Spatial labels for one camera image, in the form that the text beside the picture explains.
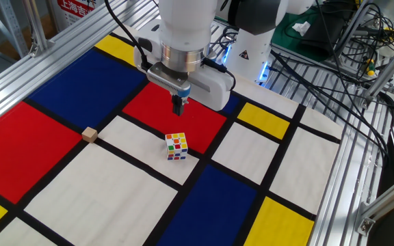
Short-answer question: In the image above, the long aluminium frame rail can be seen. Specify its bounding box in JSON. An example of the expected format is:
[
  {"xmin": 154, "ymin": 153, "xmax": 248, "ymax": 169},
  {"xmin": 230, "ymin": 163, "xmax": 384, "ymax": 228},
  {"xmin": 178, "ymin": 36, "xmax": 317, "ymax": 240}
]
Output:
[{"xmin": 0, "ymin": 0, "xmax": 160, "ymax": 133}]

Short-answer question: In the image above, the aluminium frame post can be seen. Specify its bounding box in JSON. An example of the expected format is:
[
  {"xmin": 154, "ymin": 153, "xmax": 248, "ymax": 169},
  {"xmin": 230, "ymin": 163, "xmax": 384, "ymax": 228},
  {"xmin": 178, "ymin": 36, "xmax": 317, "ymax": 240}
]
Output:
[
  {"xmin": 334, "ymin": 0, "xmax": 371, "ymax": 63},
  {"xmin": 363, "ymin": 33, "xmax": 394, "ymax": 100},
  {"xmin": 22, "ymin": 0, "xmax": 49, "ymax": 57}
]

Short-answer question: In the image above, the Rubik's cube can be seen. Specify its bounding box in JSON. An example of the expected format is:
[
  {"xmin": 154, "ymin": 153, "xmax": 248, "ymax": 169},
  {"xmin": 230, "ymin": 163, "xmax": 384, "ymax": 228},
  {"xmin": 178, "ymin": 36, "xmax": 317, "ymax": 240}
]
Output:
[{"xmin": 164, "ymin": 132, "xmax": 189, "ymax": 161}]

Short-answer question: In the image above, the colour block patterned cloth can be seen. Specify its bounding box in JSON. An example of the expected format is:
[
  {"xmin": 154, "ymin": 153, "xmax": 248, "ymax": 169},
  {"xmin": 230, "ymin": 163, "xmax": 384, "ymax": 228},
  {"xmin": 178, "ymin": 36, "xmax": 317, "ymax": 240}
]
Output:
[{"xmin": 0, "ymin": 23, "xmax": 344, "ymax": 246}]

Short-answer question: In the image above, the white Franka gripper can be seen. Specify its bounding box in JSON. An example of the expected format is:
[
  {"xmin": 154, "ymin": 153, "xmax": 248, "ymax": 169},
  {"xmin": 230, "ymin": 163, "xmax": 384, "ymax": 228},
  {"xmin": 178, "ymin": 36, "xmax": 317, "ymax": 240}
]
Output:
[{"xmin": 133, "ymin": 20, "xmax": 237, "ymax": 116}]

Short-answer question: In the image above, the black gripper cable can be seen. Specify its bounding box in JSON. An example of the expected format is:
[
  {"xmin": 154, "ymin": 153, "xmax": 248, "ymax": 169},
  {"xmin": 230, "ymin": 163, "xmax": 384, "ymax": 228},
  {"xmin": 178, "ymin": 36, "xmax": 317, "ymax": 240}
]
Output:
[{"xmin": 202, "ymin": 57, "xmax": 237, "ymax": 90}]

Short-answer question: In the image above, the green mat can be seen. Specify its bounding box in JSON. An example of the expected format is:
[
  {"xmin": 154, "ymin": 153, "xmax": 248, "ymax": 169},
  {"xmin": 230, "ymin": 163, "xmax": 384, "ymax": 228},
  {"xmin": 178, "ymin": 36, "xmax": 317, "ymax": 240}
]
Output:
[{"xmin": 271, "ymin": 6, "xmax": 355, "ymax": 62}]

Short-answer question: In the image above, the grey perforated shelf upright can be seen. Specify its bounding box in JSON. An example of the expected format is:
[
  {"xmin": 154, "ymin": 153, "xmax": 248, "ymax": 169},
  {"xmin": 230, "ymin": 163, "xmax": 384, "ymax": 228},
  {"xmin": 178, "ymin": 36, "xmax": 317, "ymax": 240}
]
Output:
[{"xmin": 0, "ymin": 0, "xmax": 30, "ymax": 57}]

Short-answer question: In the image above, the black bag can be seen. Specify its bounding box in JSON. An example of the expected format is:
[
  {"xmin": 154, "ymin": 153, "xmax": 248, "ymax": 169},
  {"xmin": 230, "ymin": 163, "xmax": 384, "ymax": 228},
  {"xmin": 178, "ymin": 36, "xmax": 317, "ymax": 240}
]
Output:
[{"xmin": 299, "ymin": 10, "xmax": 354, "ymax": 59}]

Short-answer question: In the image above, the red white sign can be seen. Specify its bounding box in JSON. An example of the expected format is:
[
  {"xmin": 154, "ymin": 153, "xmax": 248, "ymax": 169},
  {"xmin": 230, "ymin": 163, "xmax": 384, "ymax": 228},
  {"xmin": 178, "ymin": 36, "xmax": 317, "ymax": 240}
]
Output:
[{"xmin": 51, "ymin": 0, "xmax": 98, "ymax": 27}]

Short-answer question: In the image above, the black camera cable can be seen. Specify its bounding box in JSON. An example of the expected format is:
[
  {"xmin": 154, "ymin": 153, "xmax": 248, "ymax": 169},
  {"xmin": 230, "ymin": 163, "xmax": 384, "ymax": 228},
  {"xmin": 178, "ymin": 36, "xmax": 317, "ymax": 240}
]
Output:
[{"xmin": 103, "ymin": 0, "xmax": 153, "ymax": 72}]

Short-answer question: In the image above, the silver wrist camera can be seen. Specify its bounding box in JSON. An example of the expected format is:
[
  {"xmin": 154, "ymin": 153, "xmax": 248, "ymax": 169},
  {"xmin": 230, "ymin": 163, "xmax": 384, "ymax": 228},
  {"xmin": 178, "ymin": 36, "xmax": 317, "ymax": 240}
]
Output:
[{"xmin": 146, "ymin": 61, "xmax": 192, "ymax": 99}]

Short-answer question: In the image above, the crumpled white paper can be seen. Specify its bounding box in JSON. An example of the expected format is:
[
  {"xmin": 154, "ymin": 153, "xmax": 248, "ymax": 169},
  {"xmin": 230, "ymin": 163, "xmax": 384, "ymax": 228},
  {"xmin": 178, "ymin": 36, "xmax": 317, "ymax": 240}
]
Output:
[{"xmin": 291, "ymin": 20, "xmax": 311, "ymax": 37}]

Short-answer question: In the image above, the small wooden block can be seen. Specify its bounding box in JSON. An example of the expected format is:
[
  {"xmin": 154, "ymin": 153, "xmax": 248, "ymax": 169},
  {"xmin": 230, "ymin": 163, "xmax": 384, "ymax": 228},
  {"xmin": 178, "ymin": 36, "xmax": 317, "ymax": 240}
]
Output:
[{"xmin": 81, "ymin": 126, "xmax": 99, "ymax": 144}]

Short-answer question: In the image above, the aluminium beam with bracket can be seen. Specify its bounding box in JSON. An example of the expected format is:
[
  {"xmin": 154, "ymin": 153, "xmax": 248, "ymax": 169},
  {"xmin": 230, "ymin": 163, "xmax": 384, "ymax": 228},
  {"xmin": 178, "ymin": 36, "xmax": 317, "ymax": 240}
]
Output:
[{"xmin": 354, "ymin": 177, "xmax": 394, "ymax": 236}]

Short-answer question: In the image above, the yellow green screwdriver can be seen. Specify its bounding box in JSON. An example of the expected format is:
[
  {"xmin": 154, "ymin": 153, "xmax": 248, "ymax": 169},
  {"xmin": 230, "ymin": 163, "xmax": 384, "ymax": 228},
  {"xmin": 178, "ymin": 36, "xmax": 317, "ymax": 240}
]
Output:
[{"xmin": 365, "ymin": 57, "xmax": 377, "ymax": 77}]

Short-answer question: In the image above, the black table cable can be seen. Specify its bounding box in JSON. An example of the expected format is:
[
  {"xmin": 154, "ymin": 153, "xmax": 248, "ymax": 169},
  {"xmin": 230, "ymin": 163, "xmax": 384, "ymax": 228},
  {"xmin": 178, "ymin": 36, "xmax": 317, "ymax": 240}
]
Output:
[{"xmin": 270, "ymin": 49, "xmax": 391, "ymax": 165}]

